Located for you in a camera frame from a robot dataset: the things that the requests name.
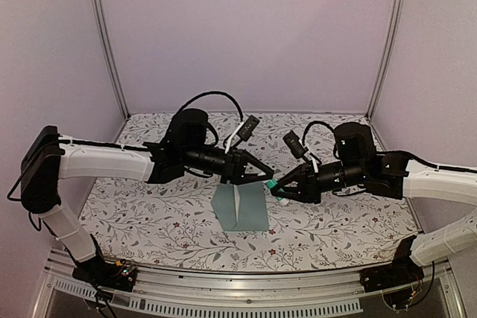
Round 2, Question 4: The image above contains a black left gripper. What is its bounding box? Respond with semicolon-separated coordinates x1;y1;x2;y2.
183;145;274;186

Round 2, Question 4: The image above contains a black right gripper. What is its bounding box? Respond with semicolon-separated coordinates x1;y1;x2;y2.
270;160;366;205

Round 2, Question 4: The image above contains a green white glue stick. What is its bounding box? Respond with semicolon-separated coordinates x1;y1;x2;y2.
264;179;289;206

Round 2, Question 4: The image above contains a beige letter paper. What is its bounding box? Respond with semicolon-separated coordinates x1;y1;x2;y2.
233;185;241;226

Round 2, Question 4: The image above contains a teal envelope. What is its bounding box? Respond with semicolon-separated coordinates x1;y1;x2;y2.
211;182;269;232

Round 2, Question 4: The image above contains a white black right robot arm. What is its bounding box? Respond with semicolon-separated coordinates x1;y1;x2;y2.
270;122;476;285

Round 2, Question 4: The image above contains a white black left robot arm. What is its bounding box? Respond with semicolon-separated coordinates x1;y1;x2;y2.
7;109;274;284

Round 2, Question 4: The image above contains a floral patterned table mat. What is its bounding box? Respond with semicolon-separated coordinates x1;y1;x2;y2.
71;112;426;273

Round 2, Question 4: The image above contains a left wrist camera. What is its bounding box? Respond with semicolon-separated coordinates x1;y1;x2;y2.
224;115;259;153

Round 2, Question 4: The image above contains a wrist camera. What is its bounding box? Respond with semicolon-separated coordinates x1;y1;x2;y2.
283;130;322;173
224;115;259;153

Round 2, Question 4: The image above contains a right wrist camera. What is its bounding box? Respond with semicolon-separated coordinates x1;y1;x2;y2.
283;130;322;173

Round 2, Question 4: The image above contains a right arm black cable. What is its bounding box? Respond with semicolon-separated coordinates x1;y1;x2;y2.
302;120;336;146

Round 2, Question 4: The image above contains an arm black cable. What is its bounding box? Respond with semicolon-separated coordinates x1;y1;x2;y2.
174;90;245;125
302;120;336;146

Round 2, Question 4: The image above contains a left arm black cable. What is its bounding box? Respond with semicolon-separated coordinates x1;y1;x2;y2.
174;90;245;125

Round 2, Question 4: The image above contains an aluminium front rail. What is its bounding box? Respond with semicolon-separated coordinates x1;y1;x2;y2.
31;255;467;317

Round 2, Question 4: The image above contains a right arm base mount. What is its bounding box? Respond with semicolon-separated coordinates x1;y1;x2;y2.
359;235;424;293

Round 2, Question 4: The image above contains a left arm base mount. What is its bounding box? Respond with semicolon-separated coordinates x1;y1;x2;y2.
72;235;137;292

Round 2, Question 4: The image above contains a right aluminium frame post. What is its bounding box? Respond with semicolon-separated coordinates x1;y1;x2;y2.
366;0;405;121

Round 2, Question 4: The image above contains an aluminium frame post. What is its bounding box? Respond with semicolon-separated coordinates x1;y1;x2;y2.
91;0;130;120
366;0;405;121

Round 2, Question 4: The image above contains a left aluminium frame post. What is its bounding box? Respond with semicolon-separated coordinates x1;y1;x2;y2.
91;0;130;120

